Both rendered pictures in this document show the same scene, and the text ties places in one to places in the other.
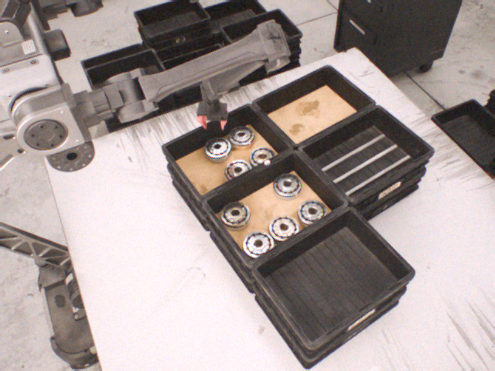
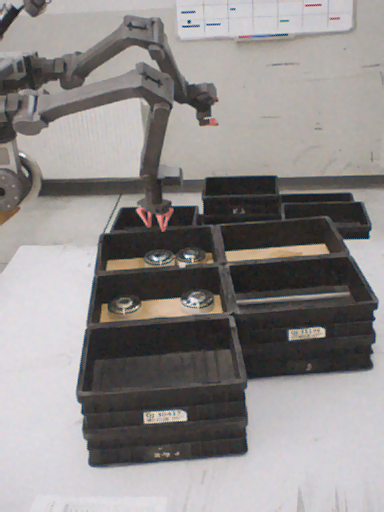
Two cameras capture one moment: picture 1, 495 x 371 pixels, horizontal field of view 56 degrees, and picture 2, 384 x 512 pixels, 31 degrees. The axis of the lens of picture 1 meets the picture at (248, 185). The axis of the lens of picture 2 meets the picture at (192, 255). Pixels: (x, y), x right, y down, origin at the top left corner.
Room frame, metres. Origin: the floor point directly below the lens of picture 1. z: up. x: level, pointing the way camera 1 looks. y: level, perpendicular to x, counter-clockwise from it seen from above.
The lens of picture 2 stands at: (-0.59, -1.01, 1.91)
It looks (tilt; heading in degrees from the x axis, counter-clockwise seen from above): 27 degrees down; 29
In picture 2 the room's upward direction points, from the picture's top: 4 degrees counter-clockwise
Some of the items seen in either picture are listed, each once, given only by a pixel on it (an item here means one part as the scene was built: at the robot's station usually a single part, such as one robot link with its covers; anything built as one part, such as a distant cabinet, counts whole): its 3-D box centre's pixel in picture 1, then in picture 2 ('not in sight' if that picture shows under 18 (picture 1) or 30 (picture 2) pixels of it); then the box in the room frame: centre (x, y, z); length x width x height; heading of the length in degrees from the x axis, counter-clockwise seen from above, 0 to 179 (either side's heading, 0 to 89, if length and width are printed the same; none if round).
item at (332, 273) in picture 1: (330, 279); (162, 372); (0.62, -0.23, 0.87); 0.40 x 0.30 x 0.11; 121
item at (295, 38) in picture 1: (261, 62); (323, 256); (2.32, -0.13, 0.37); 0.40 x 0.30 x 0.45; 113
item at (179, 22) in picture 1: (177, 45); (241, 224); (2.53, 0.40, 0.37); 0.40 x 0.30 x 0.45; 113
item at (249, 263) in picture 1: (274, 204); (159, 296); (0.88, -0.08, 0.92); 0.40 x 0.30 x 0.02; 121
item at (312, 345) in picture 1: (332, 271); (161, 356); (0.62, -0.23, 0.92); 0.40 x 0.30 x 0.02; 121
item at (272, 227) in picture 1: (284, 228); not in sight; (0.82, -0.11, 0.86); 0.10 x 0.10 x 0.01
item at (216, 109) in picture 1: (211, 104); (153, 196); (1.20, 0.11, 1.08); 0.10 x 0.07 x 0.07; 81
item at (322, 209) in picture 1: (312, 212); not in sight; (0.87, -0.21, 0.86); 0.10 x 0.10 x 0.01
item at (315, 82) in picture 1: (312, 114); (279, 255); (1.34, -0.27, 0.87); 0.40 x 0.30 x 0.11; 121
